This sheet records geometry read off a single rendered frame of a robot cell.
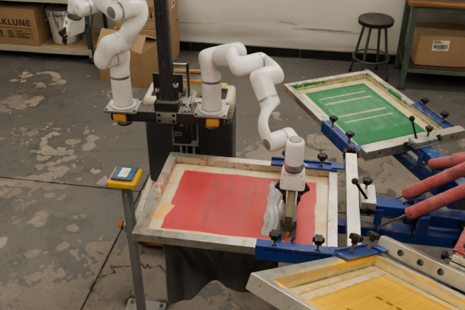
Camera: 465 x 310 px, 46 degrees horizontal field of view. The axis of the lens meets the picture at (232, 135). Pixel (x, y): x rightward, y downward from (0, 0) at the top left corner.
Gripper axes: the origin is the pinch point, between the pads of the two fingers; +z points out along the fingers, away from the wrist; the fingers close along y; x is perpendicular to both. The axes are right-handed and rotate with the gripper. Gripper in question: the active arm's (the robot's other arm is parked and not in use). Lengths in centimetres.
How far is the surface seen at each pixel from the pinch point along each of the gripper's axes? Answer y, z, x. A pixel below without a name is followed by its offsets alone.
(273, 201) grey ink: 7.6, 5.2, -3.6
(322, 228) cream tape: -13.3, 6.0, 10.1
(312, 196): -8.6, 5.9, -10.5
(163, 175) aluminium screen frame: 58, 2, -10
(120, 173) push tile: 78, 4, -11
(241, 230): 18.3, 5.9, 16.6
